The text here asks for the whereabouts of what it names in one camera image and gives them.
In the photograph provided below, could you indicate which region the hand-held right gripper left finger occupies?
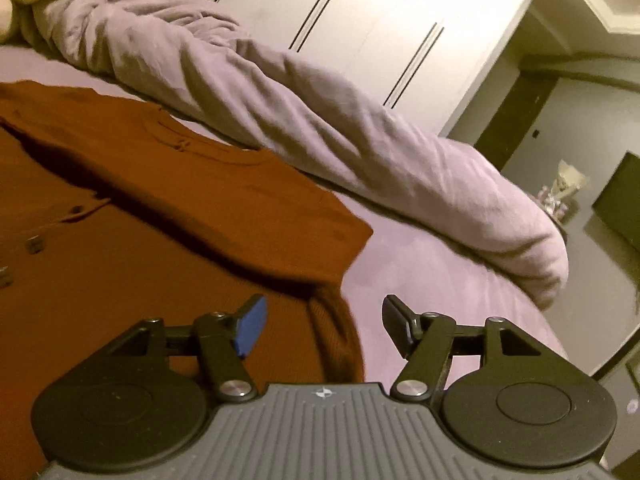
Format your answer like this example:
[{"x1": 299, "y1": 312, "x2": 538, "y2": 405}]
[{"x1": 106, "y1": 294, "x2": 269, "y2": 405}]

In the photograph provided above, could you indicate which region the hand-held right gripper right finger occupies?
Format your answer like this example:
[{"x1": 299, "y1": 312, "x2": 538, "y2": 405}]
[{"x1": 382, "y1": 295, "x2": 556, "y2": 404}]

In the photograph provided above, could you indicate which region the brown knit cardigan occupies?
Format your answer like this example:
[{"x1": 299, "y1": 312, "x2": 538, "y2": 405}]
[{"x1": 0, "y1": 80, "x2": 375, "y2": 463}]

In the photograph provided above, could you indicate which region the bed with purple sheet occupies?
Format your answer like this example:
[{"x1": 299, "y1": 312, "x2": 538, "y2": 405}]
[{"x1": 0, "y1": 42, "x2": 571, "y2": 386}]

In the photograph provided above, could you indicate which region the lilac duvet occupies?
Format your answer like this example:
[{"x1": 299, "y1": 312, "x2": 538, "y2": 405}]
[{"x1": 22, "y1": 0, "x2": 571, "y2": 311}]

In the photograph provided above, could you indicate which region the dark door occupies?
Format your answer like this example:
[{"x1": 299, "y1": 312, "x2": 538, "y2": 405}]
[{"x1": 472, "y1": 75, "x2": 558, "y2": 171}]

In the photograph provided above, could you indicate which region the black television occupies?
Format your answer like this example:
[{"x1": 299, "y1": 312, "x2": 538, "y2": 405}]
[{"x1": 592, "y1": 152, "x2": 640, "y2": 256}]

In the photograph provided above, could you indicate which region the white wardrobe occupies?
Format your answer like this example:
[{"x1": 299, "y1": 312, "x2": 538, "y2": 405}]
[{"x1": 160, "y1": 0, "x2": 541, "y2": 138}]

